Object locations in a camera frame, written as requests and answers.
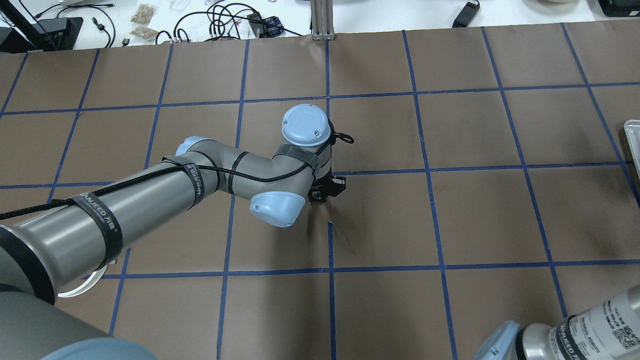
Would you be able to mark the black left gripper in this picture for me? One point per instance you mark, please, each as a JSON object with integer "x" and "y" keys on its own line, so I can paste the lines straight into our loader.
{"x": 320, "y": 194}

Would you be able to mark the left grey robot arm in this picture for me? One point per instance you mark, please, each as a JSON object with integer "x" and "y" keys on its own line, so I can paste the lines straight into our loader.
{"x": 65, "y": 239}

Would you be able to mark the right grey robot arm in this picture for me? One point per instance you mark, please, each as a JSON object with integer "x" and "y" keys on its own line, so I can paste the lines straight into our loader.
{"x": 608, "y": 331}

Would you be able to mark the silver ribbed metal tray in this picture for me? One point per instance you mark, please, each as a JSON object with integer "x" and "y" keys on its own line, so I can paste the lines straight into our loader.
{"x": 632, "y": 133}

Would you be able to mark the black power adapter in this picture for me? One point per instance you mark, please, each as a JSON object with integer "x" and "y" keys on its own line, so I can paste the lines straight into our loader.
{"x": 467, "y": 14}

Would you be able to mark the white curved plastic part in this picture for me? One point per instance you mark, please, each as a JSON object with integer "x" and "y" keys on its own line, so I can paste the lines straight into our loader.
{"x": 87, "y": 285}

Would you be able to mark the aluminium frame post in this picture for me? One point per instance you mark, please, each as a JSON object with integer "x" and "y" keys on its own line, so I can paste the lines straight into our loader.
{"x": 322, "y": 20}

